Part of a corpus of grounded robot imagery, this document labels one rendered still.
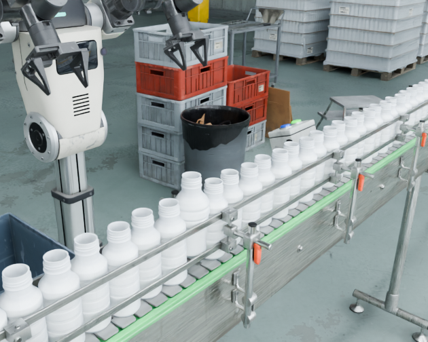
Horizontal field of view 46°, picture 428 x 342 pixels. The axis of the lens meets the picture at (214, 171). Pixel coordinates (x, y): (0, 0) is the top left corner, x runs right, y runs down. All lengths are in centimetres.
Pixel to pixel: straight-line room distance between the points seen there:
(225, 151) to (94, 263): 235
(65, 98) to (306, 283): 171
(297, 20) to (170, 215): 743
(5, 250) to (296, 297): 160
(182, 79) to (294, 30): 501
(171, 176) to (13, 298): 296
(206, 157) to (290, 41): 539
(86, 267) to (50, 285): 6
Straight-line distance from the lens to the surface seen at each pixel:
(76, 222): 172
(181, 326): 100
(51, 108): 152
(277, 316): 251
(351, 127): 146
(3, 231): 143
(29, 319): 77
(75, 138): 158
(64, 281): 79
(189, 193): 93
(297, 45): 824
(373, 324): 257
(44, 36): 119
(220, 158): 312
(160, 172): 373
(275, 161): 116
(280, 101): 453
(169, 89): 347
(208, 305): 104
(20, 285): 76
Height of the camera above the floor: 158
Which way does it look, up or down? 23 degrees down
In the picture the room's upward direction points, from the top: 1 degrees clockwise
